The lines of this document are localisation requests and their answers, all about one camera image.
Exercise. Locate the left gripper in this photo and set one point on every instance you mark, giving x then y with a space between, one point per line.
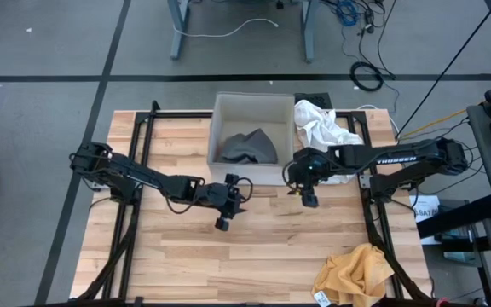
232 179

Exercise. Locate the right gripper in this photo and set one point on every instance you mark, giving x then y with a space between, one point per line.
310 200

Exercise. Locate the beige fabric storage box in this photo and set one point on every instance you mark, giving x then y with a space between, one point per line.
250 175

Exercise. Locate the grey waffle towel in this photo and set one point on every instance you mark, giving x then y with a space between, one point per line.
250 147

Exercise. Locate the white checked towel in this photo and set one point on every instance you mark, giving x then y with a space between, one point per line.
322 123

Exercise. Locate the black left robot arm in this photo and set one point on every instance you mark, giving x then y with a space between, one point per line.
134 175

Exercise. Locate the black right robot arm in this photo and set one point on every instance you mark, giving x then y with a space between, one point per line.
399 160

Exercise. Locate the yellow towel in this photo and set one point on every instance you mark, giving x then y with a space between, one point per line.
356 273

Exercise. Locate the white printed label card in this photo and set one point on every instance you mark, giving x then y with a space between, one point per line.
322 298

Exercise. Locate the black perforated floor grate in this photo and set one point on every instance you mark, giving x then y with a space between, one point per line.
313 99

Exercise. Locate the white printed paper sheet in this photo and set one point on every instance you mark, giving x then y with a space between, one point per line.
426 211

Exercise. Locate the black side table beam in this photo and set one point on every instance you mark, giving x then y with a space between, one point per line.
458 217

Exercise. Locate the small red object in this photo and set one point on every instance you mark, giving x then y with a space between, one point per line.
441 302

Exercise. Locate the black slanted pole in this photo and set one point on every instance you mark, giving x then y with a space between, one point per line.
448 69

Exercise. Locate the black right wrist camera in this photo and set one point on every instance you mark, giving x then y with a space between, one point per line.
301 172

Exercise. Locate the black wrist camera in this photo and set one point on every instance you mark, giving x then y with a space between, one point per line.
213 194
301 172

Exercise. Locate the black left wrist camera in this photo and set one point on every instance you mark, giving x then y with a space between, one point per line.
213 194

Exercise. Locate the black metal table frame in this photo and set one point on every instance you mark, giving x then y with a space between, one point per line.
186 115

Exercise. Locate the grey desk frame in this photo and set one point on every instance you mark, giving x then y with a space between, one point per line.
180 34

